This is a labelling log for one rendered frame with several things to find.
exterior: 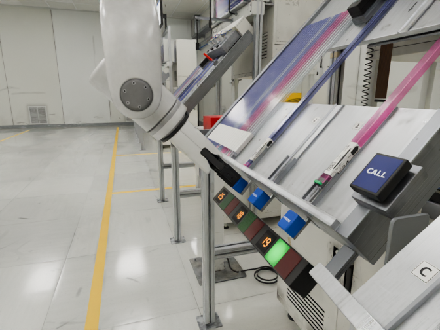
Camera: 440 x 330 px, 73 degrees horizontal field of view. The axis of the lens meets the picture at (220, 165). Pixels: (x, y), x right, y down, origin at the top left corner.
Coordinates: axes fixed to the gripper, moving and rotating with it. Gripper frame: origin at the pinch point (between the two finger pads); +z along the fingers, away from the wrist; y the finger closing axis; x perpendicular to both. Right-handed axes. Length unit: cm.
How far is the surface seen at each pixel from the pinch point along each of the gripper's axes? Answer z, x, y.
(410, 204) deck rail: 5.6, 10.6, 32.0
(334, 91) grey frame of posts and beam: 27, 50, -38
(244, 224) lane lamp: 3.4, -5.0, 11.2
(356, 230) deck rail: 1.6, 3.8, 32.0
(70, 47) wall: -196, 3, -849
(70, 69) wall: -161, -41, -849
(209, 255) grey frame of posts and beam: 33, -25, -39
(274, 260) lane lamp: 3.4, -5.5, 23.0
